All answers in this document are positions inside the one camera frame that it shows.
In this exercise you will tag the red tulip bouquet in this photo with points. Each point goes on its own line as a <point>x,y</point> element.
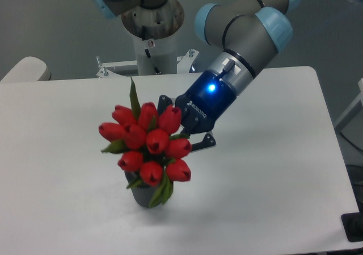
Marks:
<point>148,141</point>

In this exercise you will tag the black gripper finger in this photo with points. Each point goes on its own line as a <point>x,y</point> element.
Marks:
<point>208,141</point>
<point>163,102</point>

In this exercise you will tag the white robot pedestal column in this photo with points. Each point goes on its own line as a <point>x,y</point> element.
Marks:
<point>156,56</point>

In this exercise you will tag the white furniture at right edge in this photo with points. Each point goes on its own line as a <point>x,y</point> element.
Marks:
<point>350,112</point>

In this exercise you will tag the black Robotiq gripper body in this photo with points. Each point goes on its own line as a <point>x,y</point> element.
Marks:
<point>204,102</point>

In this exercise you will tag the white pedestal base frame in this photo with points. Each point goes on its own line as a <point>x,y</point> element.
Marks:
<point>184,64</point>

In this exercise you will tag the beige chair back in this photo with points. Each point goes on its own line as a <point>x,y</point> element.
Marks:
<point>29,69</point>

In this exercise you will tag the black device at table edge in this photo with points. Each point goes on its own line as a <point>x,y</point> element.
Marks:
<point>352,223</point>

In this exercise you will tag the dark grey ribbed vase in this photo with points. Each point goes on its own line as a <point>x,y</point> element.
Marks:
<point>149,196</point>

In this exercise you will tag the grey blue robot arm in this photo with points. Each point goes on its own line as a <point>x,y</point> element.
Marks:
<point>249,32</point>

